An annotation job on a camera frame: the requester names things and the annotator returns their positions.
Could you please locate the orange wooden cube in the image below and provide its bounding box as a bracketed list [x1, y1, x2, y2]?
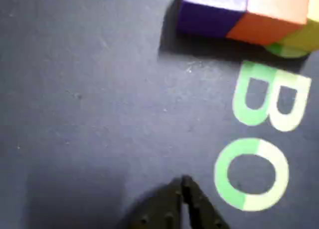
[226, 0, 310, 46]

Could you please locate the yellow wooden cube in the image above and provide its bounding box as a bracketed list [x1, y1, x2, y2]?
[280, 0, 319, 52]

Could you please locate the black mat with lettering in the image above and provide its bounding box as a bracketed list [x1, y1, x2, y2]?
[0, 0, 319, 229]

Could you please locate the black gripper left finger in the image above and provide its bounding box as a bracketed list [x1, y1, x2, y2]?
[117, 176, 185, 229]

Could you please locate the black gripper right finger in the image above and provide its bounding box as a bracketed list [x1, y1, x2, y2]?
[181, 175, 230, 229]

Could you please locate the purple wooden cube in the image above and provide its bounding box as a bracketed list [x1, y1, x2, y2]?
[174, 0, 250, 39]

